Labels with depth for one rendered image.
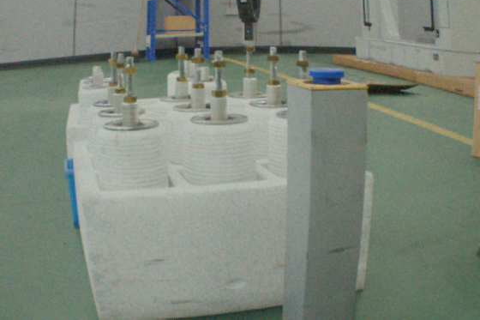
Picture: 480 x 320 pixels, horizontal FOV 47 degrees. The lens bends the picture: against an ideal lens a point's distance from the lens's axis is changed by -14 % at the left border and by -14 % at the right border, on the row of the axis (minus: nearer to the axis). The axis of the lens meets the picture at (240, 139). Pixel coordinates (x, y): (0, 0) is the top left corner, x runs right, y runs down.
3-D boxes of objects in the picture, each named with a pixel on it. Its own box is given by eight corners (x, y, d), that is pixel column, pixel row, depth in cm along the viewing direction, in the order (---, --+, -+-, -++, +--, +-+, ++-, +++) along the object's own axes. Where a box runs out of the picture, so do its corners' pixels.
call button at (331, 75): (335, 85, 71) (334, 67, 71) (351, 88, 68) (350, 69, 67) (303, 85, 70) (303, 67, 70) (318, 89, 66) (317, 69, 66)
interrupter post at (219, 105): (228, 123, 83) (228, 98, 82) (209, 123, 83) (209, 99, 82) (228, 121, 85) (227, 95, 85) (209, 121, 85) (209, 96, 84)
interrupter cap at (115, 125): (165, 130, 78) (165, 125, 78) (106, 135, 76) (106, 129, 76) (153, 122, 85) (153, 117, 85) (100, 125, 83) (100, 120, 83)
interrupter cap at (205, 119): (249, 127, 80) (249, 121, 80) (189, 128, 80) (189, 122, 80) (246, 117, 88) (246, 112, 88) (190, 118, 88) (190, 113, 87)
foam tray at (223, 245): (276, 219, 124) (277, 127, 120) (363, 290, 87) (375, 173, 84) (81, 233, 112) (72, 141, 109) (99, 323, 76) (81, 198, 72)
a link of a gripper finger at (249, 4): (235, -11, 101) (240, 13, 106) (233, -4, 100) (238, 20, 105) (251, -11, 100) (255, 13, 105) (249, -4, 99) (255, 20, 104)
